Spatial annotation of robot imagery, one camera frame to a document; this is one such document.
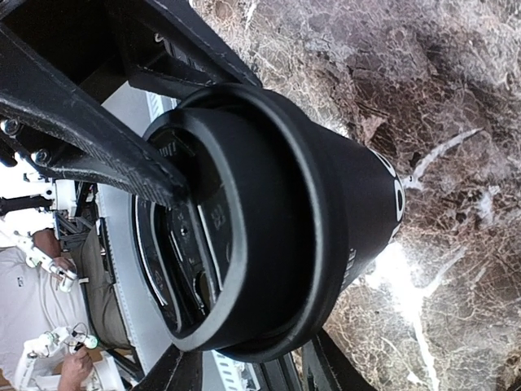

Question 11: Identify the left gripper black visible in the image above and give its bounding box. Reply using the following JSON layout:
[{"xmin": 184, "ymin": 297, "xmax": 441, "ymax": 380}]
[{"xmin": 1, "ymin": 1, "xmax": 262, "ymax": 207}]

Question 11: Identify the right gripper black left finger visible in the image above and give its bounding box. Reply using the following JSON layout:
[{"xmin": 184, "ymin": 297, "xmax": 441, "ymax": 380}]
[{"xmin": 132, "ymin": 349, "xmax": 203, "ymax": 391}]

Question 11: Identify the person in white shirt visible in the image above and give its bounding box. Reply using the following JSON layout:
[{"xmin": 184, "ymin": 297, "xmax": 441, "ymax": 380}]
[{"xmin": 1, "ymin": 229, "xmax": 131, "ymax": 382}]

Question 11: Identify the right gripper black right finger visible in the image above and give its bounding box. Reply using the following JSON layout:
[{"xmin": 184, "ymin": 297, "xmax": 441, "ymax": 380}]
[{"xmin": 302, "ymin": 329, "xmax": 374, "ymax": 391}]

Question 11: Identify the black plastic cup lid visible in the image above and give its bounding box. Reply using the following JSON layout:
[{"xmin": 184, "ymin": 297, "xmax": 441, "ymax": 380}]
[{"xmin": 146, "ymin": 84, "xmax": 348, "ymax": 362}]

